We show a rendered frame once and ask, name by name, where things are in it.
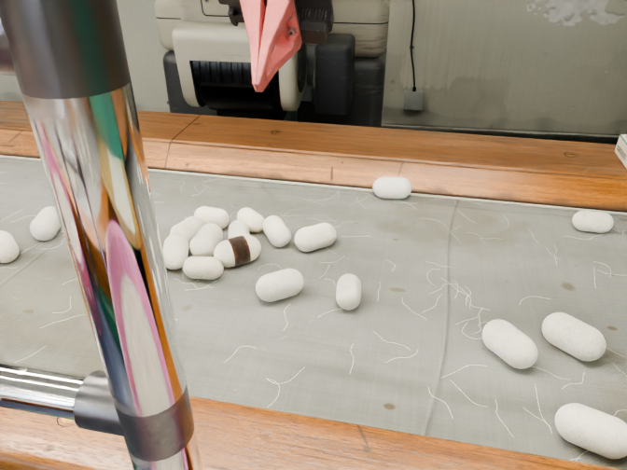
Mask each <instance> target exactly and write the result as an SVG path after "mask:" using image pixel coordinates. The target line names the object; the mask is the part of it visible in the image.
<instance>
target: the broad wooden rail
mask: <svg viewBox="0 0 627 470"><path fill-rule="evenodd" d="M137 116H138V120H139V126H140V131H141V136H142V141H143V146H144V151H145V156H146V166H147V168H148V169H155V170H164V171H175V172H185V173H205V174H215V175H226V176H236V177H245V178H256V179H266V180H276V181H287V182H297V183H307V184H317V185H327V186H337V187H357V188H367V189H373V188H372V187H373V184H374V182H375V181H376V180H377V179H378V178H380V177H404V178H406V179H408V180H409V181H410V183H411V193H418V194H428V195H439V196H449V197H459V198H469V199H479V200H499V201H509V202H519V203H530V204H539V205H549V206H560V207H570V208H580V209H591V210H601V211H611V212H621V213H627V169H626V168H625V166H624V165H623V163H622V162H621V161H620V159H619V157H618V156H617V154H616V153H615V148H616V145H610V144H597V143H583V142H570V141H557V140H544V139H532V138H519V137H506V136H493V135H479V134H466V133H453V132H440V131H415V130H402V129H388V128H375V127H362V126H349V125H336V124H323V123H310V122H297V121H284V120H271V119H258V118H245V117H220V116H206V115H193V114H180V113H167V112H154V111H141V110H137ZM0 155H3V156H13V157H23V158H33V159H40V156H39V152H38V149H37V146H36V142H35V137H34V134H33V131H32V127H31V124H30V121H29V118H28V115H27V112H26V108H25V105H24V102H11V101H0Z"/></svg>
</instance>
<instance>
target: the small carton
mask: <svg viewBox="0 0 627 470"><path fill-rule="evenodd" d="M615 153H616V154H617V156H618V157H619V159H620V161H621V162H622V163H623V165H624V166H625V168H626V169H627V134H620V137H619V140H618V142H617V145H616V148H615Z"/></svg>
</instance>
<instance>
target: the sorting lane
mask: <svg viewBox="0 0 627 470"><path fill-rule="evenodd" d="M147 171H148V176H149V182H150V186H151V192H152V197H153V201H154V207H155V212H156V217H157V222H158V228H159V233H160V242H161V247H162V249H163V244H164V241H165V239H166V238H167V237H168V236H170V231H171V228H172V227H173V226H174V225H176V224H178V223H180V222H182V221H184V220H185V219H186V218H188V217H190V216H194V213H195V211H196V210H197V209H198V208H200V207H202V206H207V207H214V208H218V209H222V210H224V211H226V212H227V213H228V215H229V217H230V221H229V224H228V225H227V226H226V227H225V228H223V229H222V231H223V240H222V241H225V240H226V239H227V238H228V234H229V226H230V224H231V223H232V222H233V221H235V220H237V214H238V212H239V211H240V210H241V209H242V208H244V207H248V208H251V209H253V210H254V211H256V212H257V213H259V214H261V215H262V216H263V217H264V219H266V218H267V217H268V216H271V215H277V216H279V217H281V218H282V219H283V221H284V222H285V224H286V226H287V227H288V228H289V230H290V232H291V239H290V241H289V243H288V244H287V245H285V246H282V247H277V246H274V245H272V244H271V243H270V241H269V239H268V237H267V236H266V234H265V233H264V231H263V230H262V231H261V232H258V233H253V232H250V231H249V235H251V236H254V237H256V238H257V239H258V240H259V242H260V245H261V251H260V254H259V256H258V258H256V259H255V260H253V261H250V262H249V263H246V264H242V265H239V266H236V267H230V268H225V267H224V270H223V273H222V274H221V276H220V277H218V278H217V279H214V280H205V279H191V278H189V277H188V276H187V275H186V274H185V272H184V271H183V268H181V269H179V270H170V269H168V268H166V267H165V268H166V273H167V278H168V284H169V288H170V294H171V299H172V303H173V309H174V318H175V323H176V329H177V334H178V339H179V344H180V349H181V354H182V359H183V365H184V369H185V375H186V380H187V386H188V395H190V396H195V397H200V398H206V399H212V400H217V401H223V402H229V403H234V404H240V405H246V406H250V407H256V408H266V409H272V410H278V411H283V412H289V413H295V414H300V415H306V416H311V417H316V418H322V419H328V420H333V421H339V422H349V423H355V424H361V425H366V426H371V427H377V428H383V429H388V430H394V431H399V432H405V433H411V434H417V435H426V436H432V437H437V438H443V439H449V440H454V441H460V442H466V443H471V444H477V445H482V446H487V447H493V448H499V449H509V450H515V451H520V452H526V453H532V454H537V455H542V456H548V457H553V458H559V459H565V460H570V461H576V462H582V463H592V464H597V465H602V466H608V467H614V468H619V469H625V470H627V456H625V457H623V458H620V459H608V458H606V457H603V456H601V455H599V454H596V453H594V452H591V451H589V450H586V449H584V448H581V447H579V446H577V445H575V444H572V443H570V442H568V441H567V440H565V439H564V438H563V437H562V436H561V435H560V434H559V433H558V431H557V429H556V426H555V415H556V412H557V411H558V409H559V408H561V407H562V406H564V405H566V404H571V403H578V404H582V405H584V406H587V407H589V408H594V409H596V410H599V411H602V412H604V413H606V414H609V415H611V416H614V417H617V418H619V419H621V420H622V421H624V422H625V423H626V424H627V213H621V212H611V211H601V210H591V209H580V208H570V207H560V206H549V205H539V204H530V203H519V202H509V201H499V200H479V199H469V198H459V197H449V196H439V195H428V194H418V193H410V195H409V196H408V197H406V198H405V199H382V198H379V197H378V196H376V195H375V193H374V192H373V189H367V188H357V187H337V186H327V185H317V184H307V183H297V182H287V181H276V180H266V179H256V178H245V177H236V176H226V175H215V174H205V173H185V172H175V171H164V170H155V169H147ZM49 206H53V207H55V205H54V202H53V199H52V196H51V193H50V190H49V184H48V180H47V177H46V175H45V171H44V168H43V165H42V161H41V159H33V158H23V157H13V156H3V155H0V230H3V231H6V232H8V233H9V234H11V235H12V237H13V238H14V241H15V242H16V244H17V245H18V246H19V249H20V252H19V255H18V256H17V258H16V259H15V260H13V261H11V262H9V263H1V262H0V360H1V361H7V362H12V363H18V364H24V365H29V366H40V367H45V368H51V369H57V370H62V371H68V372H74V373H79V374H85V375H90V373H91V372H93V371H96V370H102V371H104V369H103V365H102V362H101V359H100V355H99V353H98V350H97V346H96V343H95V340H94V336H93V334H92V330H91V325H90V321H89V318H88V315H87V312H86V309H85V306H84V302H83V299H82V296H81V293H80V290H79V287H78V283H77V277H76V275H75V272H74V268H73V265H72V262H71V258H70V256H69V253H68V249H67V246H66V243H65V239H64V236H63V231H62V228H60V229H59V230H58V232H57V234H56V235H55V237H54V238H52V239H51V240H48V241H40V240H37V239H36V238H34V237H33V235H32V234H31V232H30V225H31V222H32V221H33V220H34V219H35V218H36V217H37V215H38V214H39V212H40V211H41V210H42V209H44V208H46V207H49ZM579 211H592V212H602V213H607V214H610V215H611V216H612V218H613V221H614V225H613V227H612V229H611V230H610V231H608V232H606V233H597V232H591V231H581V230H578V229H576V228H575V227H574V225H573V223H572V218H573V216H574V215H575V214H576V213H577V212H579ZM320 223H329V224H330V225H331V226H333V227H334V228H335V229H336V233H337V236H336V240H335V242H334V243H332V244H331V245H330V246H328V247H323V248H319V249H316V250H313V251H311V252H303V251H301V250H300V249H299V248H298V247H297V246H296V244H295V235H296V233H297V231H298V230H299V229H301V228H305V227H310V226H314V225H317V224H320ZM285 269H294V270H297V271H299V272H300V274H301V275H302V277H303V281H304V283H303V287H302V289H301V290H300V292H299V293H298V294H296V295H295V296H292V297H287V298H283V299H279V300H276V301H272V302H268V301H264V300H262V299H261V298H259V297H258V295H257V292H256V284H257V281H258V279H259V278H260V277H261V276H263V275H265V274H268V273H272V272H275V271H278V270H285ZM344 274H354V275H355V276H356V277H357V278H358V279H359V280H360V282H361V300H360V303H359V305H358V306H357V307H356V308H355V309H353V310H349V311H348V310H344V309H342V308H341V307H340V306H339V305H338V303H337V300H336V291H337V282H338V280H339V279H340V278H341V276H342V275H344ZM555 312H563V313H566V314H569V315H571V316H573V317H575V318H577V319H578V320H580V321H581V322H583V323H585V324H587V325H590V326H592V327H594V328H596V329H598V330H599V331H600V332H601V333H602V335H603V336H604V338H605V340H606V350H605V353H604V354H603V355H602V356H601V357H600V358H598V359H597V360H594V361H582V360H579V359H577V358H576V357H574V356H573V355H571V354H569V353H567V352H564V351H563V350H561V349H559V348H557V347H556V346H554V345H552V344H551V343H549V342H548V341H547V340H546V339H545V338H544V336H543V333H542V323H543V321H544V320H545V318H546V317H547V316H548V315H550V314H552V313H555ZM495 319H501V320H505V321H507V322H509V323H510V324H512V325H513V326H515V327H516V328H517V329H519V330H520V331H521V332H523V333H524V334H525V335H526V336H527V337H528V338H530V339H531V340H532V341H533V342H534V343H535V344H536V347H537V352H538V354H537V360H536V362H535V363H534V364H533V365H532V366H530V367H528V368H516V367H513V366H510V365H509V364H508V363H506V362H505V361H504V360H503V359H501V358H500V357H499V356H498V355H496V354H495V353H494V352H492V351H491V350H490V349H488V348H487V347H486V345H485V344H484V342H483V340H482V330H483V328H484V327H485V325H486V324H487V323H489V322H490V321H492V320H495Z"/></svg>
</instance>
